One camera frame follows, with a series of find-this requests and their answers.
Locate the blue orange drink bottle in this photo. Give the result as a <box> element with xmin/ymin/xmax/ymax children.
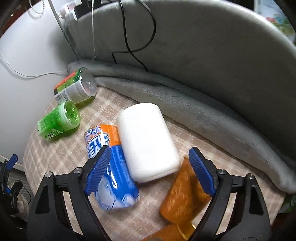
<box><xmin>84</xmin><ymin>124</ymin><xmax>139</xmax><ymax>211</ymax></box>

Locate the white power adapter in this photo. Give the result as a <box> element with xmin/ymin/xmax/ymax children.
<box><xmin>58</xmin><ymin>0</ymin><xmax>82</xmax><ymax>20</ymax></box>

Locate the clear green labelled bottle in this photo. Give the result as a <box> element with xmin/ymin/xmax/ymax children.
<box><xmin>54</xmin><ymin>67</ymin><xmax>97</xmax><ymax>104</ymax></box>

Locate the white paper cup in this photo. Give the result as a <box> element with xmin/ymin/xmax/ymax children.
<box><xmin>116</xmin><ymin>103</ymin><xmax>181</xmax><ymax>183</ymax></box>

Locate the plaid beige seat cover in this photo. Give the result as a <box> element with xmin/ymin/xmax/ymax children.
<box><xmin>23</xmin><ymin>87</ymin><xmax>285</xmax><ymax>240</ymax></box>

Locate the black cable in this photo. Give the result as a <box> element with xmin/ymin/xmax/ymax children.
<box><xmin>111</xmin><ymin>0</ymin><xmax>158</xmax><ymax>72</ymax></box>

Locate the grey fleece blanket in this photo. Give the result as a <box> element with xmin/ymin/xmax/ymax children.
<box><xmin>65</xmin><ymin>1</ymin><xmax>295</xmax><ymax>194</ymax></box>

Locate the green tea bottle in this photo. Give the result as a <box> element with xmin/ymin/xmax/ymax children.
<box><xmin>37</xmin><ymin>101</ymin><xmax>81</xmax><ymax>140</ymax></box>

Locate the orange paper cup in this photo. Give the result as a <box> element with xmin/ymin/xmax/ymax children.
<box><xmin>159</xmin><ymin>157</ymin><xmax>211</xmax><ymax>224</ymax></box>
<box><xmin>143</xmin><ymin>222</ymin><xmax>196</xmax><ymax>241</ymax></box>

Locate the white cable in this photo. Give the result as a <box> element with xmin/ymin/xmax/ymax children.
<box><xmin>0</xmin><ymin>54</ymin><xmax>70</xmax><ymax>79</ymax></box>

